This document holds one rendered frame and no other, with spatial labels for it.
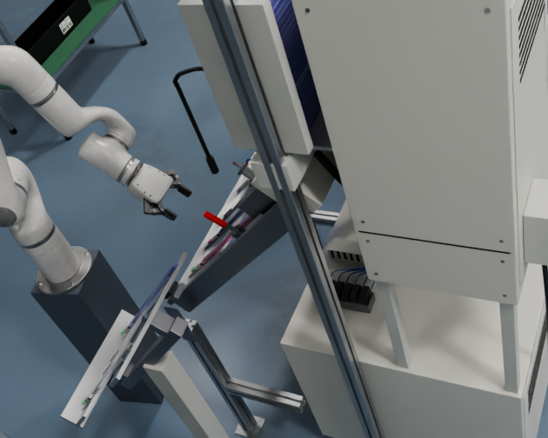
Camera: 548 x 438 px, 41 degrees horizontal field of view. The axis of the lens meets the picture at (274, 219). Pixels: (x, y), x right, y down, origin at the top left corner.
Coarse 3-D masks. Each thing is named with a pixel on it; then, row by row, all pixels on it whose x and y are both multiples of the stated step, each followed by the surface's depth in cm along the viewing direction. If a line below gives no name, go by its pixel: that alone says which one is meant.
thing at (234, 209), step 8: (248, 184) 225; (240, 192) 231; (240, 200) 217; (232, 208) 225; (224, 216) 223; (232, 216) 213; (232, 224) 205; (224, 232) 207; (216, 240) 213; (208, 248) 218; (216, 256) 198; (208, 264) 198; (192, 272) 210
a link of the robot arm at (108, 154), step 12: (96, 132) 204; (84, 144) 200; (96, 144) 200; (108, 144) 202; (120, 144) 203; (84, 156) 201; (96, 156) 201; (108, 156) 201; (120, 156) 202; (132, 156) 205; (108, 168) 202; (120, 168) 201
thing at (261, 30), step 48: (192, 0) 119; (240, 0) 115; (288, 96) 125; (240, 144) 140; (288, 144) 135; (336, 240) 216; (336, 288) 202; (192, 336) 211; (240, 384) 232; (240, 432) 256
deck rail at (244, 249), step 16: (272, 208) 156; (256, 224) 162; (272, 224) 159; (240, 240) 169; (256, 240) 167; (272, 240) 164; (224, 256) 178; (240, 256) 175; (256, 256) 172; (208, 272) 188; (224, 272) 184; (192, 288) 198; (208, 288) 194; (192, 304) 206
